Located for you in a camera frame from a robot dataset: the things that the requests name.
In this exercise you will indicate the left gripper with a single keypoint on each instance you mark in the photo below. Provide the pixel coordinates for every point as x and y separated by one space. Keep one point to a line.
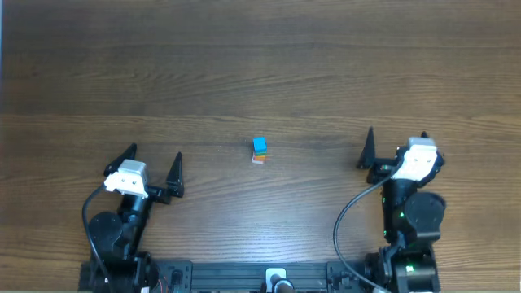
159 195

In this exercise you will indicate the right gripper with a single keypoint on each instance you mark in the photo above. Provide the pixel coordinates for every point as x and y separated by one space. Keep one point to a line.
380 173

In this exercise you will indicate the blue cube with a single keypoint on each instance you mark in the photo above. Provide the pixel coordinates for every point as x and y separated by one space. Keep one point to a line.
259 144

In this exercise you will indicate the green cube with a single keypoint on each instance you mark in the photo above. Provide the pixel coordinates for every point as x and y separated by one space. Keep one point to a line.
261 153

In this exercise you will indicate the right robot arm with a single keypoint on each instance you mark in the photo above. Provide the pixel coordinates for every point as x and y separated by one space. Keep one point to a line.
419 219

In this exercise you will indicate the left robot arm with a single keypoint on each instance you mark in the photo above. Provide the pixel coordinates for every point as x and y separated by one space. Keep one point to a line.
106 236

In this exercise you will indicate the white cube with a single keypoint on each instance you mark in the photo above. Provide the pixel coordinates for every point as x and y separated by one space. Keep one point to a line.
256 161

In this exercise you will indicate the orange cube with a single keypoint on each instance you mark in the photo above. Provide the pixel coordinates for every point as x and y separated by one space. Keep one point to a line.
261 157

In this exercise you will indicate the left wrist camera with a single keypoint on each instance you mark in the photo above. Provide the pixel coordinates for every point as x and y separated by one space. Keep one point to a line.
127 179

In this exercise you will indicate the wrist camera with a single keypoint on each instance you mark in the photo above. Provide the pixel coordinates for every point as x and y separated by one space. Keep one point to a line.
417 160
127 179

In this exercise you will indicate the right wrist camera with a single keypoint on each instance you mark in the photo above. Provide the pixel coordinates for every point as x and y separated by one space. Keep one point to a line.
417 160

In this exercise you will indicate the mounting rail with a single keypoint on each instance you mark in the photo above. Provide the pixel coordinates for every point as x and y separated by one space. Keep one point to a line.
244 276

